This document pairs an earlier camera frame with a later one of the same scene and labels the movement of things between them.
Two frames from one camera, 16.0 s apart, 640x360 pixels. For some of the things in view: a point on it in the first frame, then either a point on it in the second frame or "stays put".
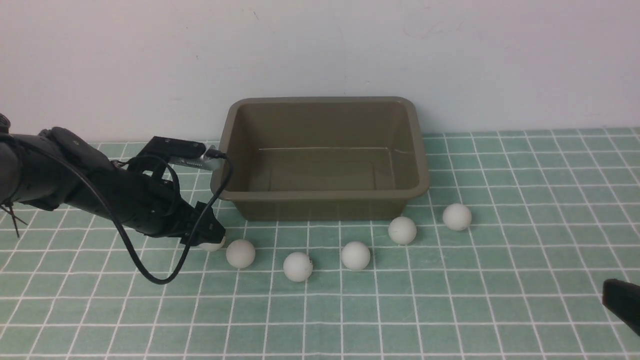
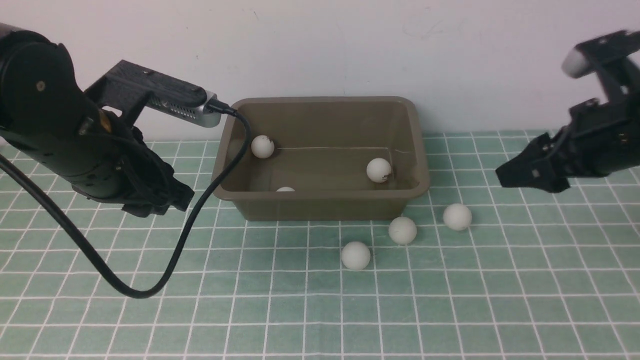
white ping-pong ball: (457, 216) stays put
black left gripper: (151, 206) to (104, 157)
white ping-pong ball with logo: (210, 247) to (262, 146)
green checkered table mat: (503, 257) stays put
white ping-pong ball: (355, 255) stays put
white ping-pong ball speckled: (402, 230) stays put
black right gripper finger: (623, 298) to (543, 164)
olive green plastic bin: (323, 158) stays put
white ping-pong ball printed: (297, 266) to (378, 170)
